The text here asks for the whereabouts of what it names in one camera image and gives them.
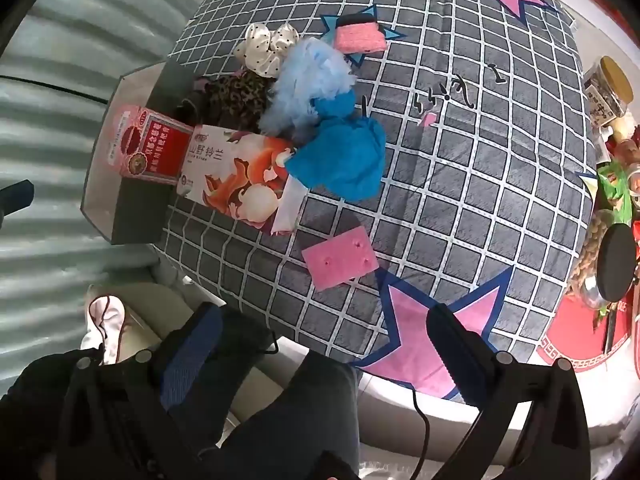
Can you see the green snack packet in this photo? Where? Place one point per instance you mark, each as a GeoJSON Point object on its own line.
{"type": "Point", "coordinates": [615, 190]}

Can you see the lilac knit hat brown fur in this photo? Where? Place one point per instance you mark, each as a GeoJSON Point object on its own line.
{"type": "Point", "coordinates": [192, 102]}

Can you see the pink fluffy sponge black edge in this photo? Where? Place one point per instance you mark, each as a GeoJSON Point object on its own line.
{"type": "Point", "coordinates": [357, 37]}

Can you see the grey checkered star blanket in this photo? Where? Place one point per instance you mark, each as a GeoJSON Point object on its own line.
{"type": "Point", "coordinates": [475, 185]}

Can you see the person's right leg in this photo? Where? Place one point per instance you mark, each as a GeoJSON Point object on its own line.
{"type": "Point", "coordinates": [300, 410]}

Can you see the grey storage box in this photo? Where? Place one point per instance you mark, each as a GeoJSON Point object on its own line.
{"type": "Point", "coordinates": [100, 200]}

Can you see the beige leather seat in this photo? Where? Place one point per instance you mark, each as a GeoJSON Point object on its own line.
{"type": "Point", "coordinates": [160, 310]}

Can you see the white orange carton box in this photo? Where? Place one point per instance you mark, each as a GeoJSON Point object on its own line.
{"type": "Point", "coordinates": [235, 175]}

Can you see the white polka dot scrunchie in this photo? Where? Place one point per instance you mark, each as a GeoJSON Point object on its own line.
{"type": "Point", "coordinates": [265, 47]}

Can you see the black round disc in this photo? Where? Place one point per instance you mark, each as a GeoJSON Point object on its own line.
{"type": "Point", "coordinates": [620, 265]}

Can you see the leopard print scrunchie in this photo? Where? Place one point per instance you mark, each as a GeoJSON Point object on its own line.
{"type": "Point", "coordinates": [240, 97]}

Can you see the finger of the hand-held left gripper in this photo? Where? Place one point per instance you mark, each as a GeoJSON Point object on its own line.
{"type": "Point", "coordinates": [15, 197]}

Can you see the light blue fluffy cloth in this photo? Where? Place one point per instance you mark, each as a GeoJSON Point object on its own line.
{"type": "Point", "coordinates": [307, 75]}

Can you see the pale green curtain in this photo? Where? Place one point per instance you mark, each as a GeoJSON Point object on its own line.
{"type": "Point", "coordinates": [75, 35]}

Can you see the white pink cloth bag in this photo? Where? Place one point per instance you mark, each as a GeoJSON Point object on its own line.
{"type": "Point", "coordinates": [102, 325]}

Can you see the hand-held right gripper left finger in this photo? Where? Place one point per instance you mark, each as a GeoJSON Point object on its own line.
{"type": "Point", "coordinates": [192, 360]}

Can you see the red patterned mat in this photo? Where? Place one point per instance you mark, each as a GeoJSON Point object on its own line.
{"type": "Point", "coordinates": [575, 340]}

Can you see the jar with gold lid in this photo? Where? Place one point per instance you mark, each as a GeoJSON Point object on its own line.
{"type": "Point", "coordinates": [607, 87]}

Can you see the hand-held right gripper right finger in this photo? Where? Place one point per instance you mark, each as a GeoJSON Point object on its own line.
{"type": "Point", "coordinates": [457, 360]}

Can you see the pink carton box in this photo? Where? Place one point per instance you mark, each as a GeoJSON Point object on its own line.
{"type": "Point", "coordinates": [145, 145]}

